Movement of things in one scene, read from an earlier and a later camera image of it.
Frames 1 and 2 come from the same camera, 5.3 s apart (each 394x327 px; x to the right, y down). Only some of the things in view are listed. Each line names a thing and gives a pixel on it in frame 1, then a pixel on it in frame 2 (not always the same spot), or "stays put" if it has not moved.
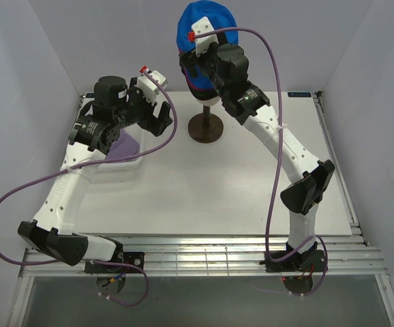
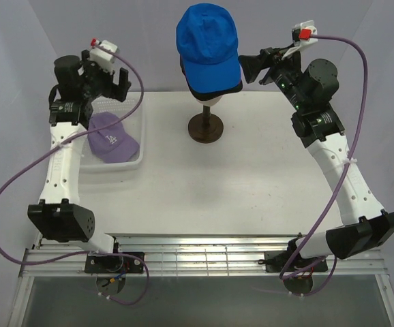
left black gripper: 155,125 → 114,90
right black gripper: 189,59 → 268,57
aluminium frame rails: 349,255 stays put
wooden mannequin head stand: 206,127 stays put
